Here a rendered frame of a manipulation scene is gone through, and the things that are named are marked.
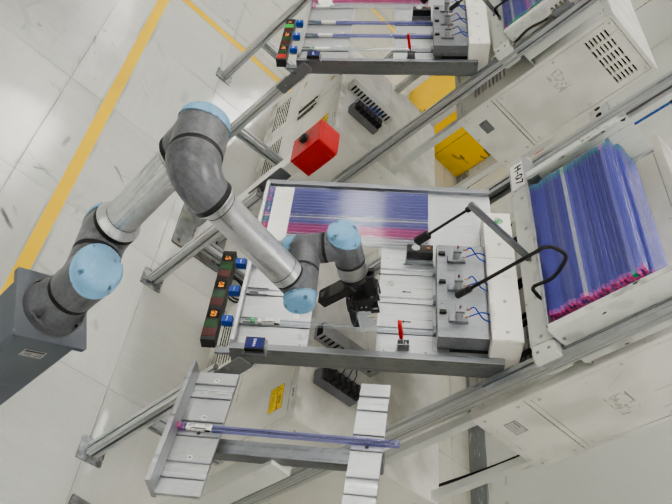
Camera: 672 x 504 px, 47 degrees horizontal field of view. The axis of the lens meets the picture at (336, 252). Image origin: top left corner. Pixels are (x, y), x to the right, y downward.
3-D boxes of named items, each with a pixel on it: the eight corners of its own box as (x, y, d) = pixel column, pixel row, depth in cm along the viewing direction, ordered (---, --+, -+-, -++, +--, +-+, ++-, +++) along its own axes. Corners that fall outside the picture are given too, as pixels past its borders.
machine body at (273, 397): (165, 482, 253) (292, 416, 220) (208, 321, 303) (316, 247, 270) (308, 555, 283) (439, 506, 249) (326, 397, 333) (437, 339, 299)
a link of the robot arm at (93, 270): (42, 297, 176) (73, 270, 168) (60, 254, 185) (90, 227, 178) (88, 322, 181) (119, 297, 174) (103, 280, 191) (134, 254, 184)
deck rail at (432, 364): (231, 362, 205) (228, 347, 201) (232, 356, 206) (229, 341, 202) (501, 379, 200) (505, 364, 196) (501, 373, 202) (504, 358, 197)
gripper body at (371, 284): (380, 315, 196) (372, 283, 188) (347, 317, 198) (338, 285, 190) (381, 293, 202) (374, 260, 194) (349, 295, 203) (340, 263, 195)
